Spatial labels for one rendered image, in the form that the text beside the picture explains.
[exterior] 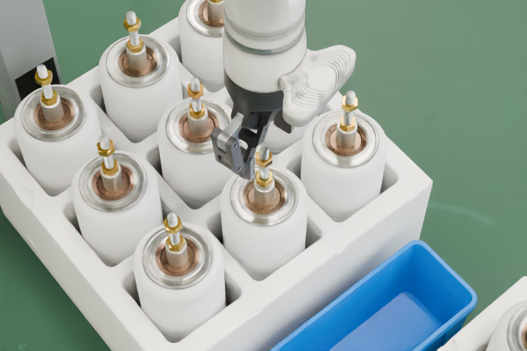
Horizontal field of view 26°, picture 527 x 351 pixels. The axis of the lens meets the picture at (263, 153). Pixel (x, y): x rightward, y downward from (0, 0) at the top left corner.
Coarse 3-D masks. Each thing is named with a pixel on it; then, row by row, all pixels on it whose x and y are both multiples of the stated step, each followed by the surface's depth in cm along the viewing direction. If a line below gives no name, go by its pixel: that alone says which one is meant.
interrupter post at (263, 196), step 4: (256, 184) 122; (272, 184) 122; (256, 188) 122; (260, 188) 122; (264, 188) 122; (268, 188) 122; (272, 188) 122; (256, 192) 122; (260, 192) 122; (264, 192) 122; (268, 192) 122; (272, 192) 123; (256, 196) 123; (260, 196) 123; (264, 196) 122; (268, 196) 123; (272, 196) 123; (256, 200) 124; (260, 200) 123; (264, 200) 123; (268, 200) 123; (272, 200) 124; (260, 204) 124; (264, 204) 124
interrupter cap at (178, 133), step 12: (180, 108) 131; (216, 108) 131; (168, 120) 130; (180, 120) 130; (216, 120) 130; (228, 120) 130; (168, 132) 129; (180, 132) 129; (180, 144) 128; (192, 144) 128; (204, 144) 128
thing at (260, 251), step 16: (224, 192) 125; (304, 192) 125; (224, 208) 124; (304, 208) 124; (224, 224) 126; (240, 224) 123; (288, 224) 123; (304, 224) 126; (224, 240) 130; (240, 240) 125; (256, 240) 123; (272, 240) 123; (288, 240) 125; (304, 240) 131; (240, 256) 128; (256, 256) 126; (272, 256) 127; (288, 256) 128; (256, 272) 130; (272, 272) 130
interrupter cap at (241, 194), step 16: (272, 176) 126; (288, 176) 126; (240, 192) 125; (288, 192) 125; (240, 208) 124; (256, 208) 124; (272, 208) 124; (288, 208) 124; (256, 224) 122; (272, 224) 122
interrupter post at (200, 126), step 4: (188, 112) 127; (188, 116) 127; (204, 116) 127; (188, 120) 128; (192, 120) 127; (196, 120) 127; (200, 120) 127; (204, 120) 127; (192, 124) 127; (196, 124) 127; (200, 124) 127; (204, 124) 128; (208, 124) 129; (192, 128) 128; (196, 128) 128; (200, 128) 128; (204, 128) 128; (192, 132) 129; (196, 132) 129; (200, 132) 129; (204, 132) 129
